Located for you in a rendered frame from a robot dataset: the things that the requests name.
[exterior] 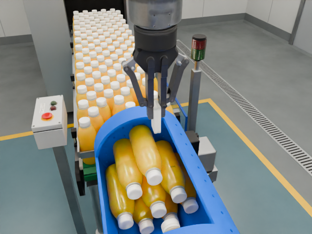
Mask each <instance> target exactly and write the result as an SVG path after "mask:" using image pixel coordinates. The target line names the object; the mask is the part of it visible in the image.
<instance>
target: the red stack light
mask: <svg viewBox="0 0 312 234"><path fill-rule="evenodd" d="M206 42H207V39H205V40H202V41H198V40H194V39H193V38H192V44H191V47H192V48H193V49H196V50H202V49H205V48H206Z"/></svg>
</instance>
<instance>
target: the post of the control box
mask: <svg viewBox="0 0 312 234"><path fill-rule="evenodd" d="M52 149H53V152H54V155H55V159H56V162H57V166H58V170H59V173H60V176H61V180H62V183H63V186H64V190H65V194H66V197H67V200H68V204H69V207H70V211H71V214H72V218H73V221H74V225H75V228H76V231H77V234H86V230H85V226H84V222H83V218H82V214H81V210H80V206H79V202H78V198H77V194H76V190H75V187H74V183H73V179H72V175H71V171H70V167H69V163H68V159H67V155H66V152H65V147H64V146H58V147H53V148H52Z"/></svg>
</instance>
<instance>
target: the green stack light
mask: <svg viewBox="0 0 312 234"><path fill-rule="evenodd" d="M205 51H206V48H205V49H202V50H196V49H193V48H191V56H190V57H191V58H192V59H193V60H203V59H205Z"/></svg>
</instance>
